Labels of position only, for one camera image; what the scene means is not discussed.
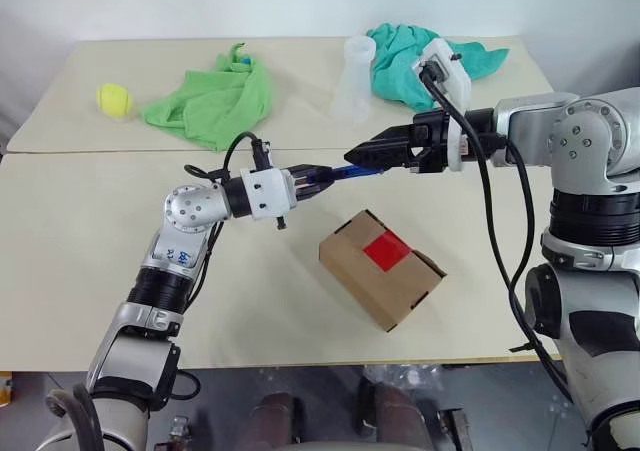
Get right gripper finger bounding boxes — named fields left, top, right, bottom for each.
left=343, top=140, right=412, bottom=171
left=367, top=124, right=416, bottom=148

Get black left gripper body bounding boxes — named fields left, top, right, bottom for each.
left=287, top=165, right=315, bottom=205

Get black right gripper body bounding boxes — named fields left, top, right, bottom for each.
left=405, top=109, right=456, bottom=175

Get brown cardboard box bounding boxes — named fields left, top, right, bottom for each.
left=318, top=209, right=448, bottom=333

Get translucent plastic measuring cup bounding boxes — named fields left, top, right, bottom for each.
left=330, top=35, right=379, bottom=126

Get teal cloth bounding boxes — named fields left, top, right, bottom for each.
left=365, top=22, right=511, bottom=113

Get red tape seal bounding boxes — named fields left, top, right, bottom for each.
left=363, top=231, right=412, bottom=274

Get light green cloth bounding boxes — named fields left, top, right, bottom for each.
left=142, top=42, right=275, bottom=153

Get yellow tennis ball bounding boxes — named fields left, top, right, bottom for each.
left=96, top=83, right=135, bottom=119

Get clear plastic bag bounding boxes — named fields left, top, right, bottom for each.
left=364, top=364, right=441, bottom=397

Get dark brown rounded shape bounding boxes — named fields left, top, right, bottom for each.
left=362, top=380, right=441, bottom=451
left=252, top=391, right=306, bottom=445

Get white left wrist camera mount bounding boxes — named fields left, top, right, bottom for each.
left=239, top=167, right=299, bottom=231

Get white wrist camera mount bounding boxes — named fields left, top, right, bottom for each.
left=412, top=39, right=474, bottom=173
left=239, top=167, right=299, bottom=231

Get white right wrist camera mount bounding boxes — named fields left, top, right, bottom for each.
left=412, top=39, right=474, bottom=173

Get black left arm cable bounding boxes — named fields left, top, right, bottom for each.
left=183, top=131, right=275, bottom=317

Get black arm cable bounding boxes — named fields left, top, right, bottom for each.
left=183, top=131, right=275, bottom=317
left=418, top=60, right=576, bottom=407

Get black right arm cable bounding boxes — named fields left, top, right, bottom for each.
left=418, top=60, right=576, bottom=407

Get metal caster bracket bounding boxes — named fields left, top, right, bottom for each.
left=439, top=408, right=474, bottom=451
left=169, top=413, right=194, bottom=451

